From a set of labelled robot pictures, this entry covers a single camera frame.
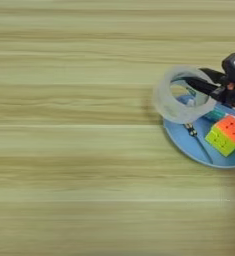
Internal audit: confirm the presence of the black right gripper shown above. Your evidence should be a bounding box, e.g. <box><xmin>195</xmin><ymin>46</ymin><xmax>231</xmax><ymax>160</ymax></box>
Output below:
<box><xmin>180</xmin><ymin>67</ymin><xmax>235</xmax><ymax>110</ymax></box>

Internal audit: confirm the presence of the clear tape roll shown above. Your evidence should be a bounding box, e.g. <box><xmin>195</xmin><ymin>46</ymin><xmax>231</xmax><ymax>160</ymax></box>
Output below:
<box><xmin>152</xmin><ymin>65</ymin><xmax>219</xmax><ymax>125</ymax></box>

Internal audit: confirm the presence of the colourful puzzle cube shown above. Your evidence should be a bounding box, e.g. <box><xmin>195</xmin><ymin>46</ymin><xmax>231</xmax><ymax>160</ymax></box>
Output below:
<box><xmin>204</xmin><ymin>114</ymin><xmax>235</xmax><ymax>158</ymax></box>

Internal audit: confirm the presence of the blue round plate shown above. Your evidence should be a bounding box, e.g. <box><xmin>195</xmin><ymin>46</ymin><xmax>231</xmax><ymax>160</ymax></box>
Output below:
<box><xmin>162</xmin><ymin>94</ymin><xmax>235</xmax><ymax>169</ymax></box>

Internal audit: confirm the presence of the small screwdriver striped handle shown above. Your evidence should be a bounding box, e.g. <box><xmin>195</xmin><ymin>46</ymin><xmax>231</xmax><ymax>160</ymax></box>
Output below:
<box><xmin>183</xmin><ymin>122</ymin><xmax>215</xmax><ymax>165</ymax></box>

